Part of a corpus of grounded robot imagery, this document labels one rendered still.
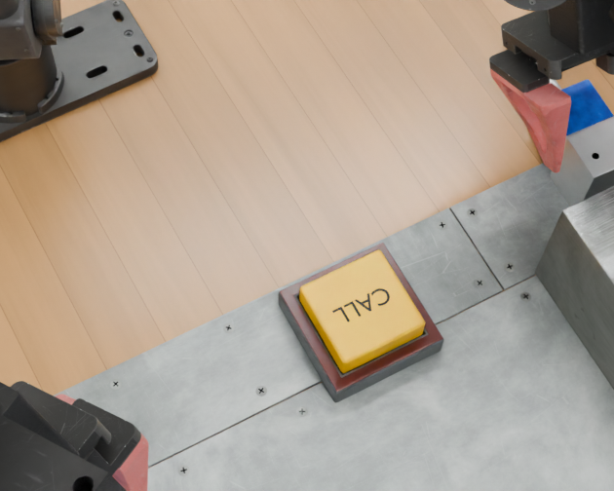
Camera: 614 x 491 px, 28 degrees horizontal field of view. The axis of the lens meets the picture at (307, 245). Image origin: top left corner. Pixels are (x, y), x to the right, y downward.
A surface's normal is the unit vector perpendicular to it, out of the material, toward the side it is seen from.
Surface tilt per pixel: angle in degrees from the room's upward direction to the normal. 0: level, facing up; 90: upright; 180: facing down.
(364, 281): 0
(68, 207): 0
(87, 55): 0
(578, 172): 90
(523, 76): 30
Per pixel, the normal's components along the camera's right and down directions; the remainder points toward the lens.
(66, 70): 0.03, -0.44
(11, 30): 0.07, 0.94
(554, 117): 0.43, 0.74
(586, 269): -0.88, 0.41
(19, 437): -0.39, -0.63
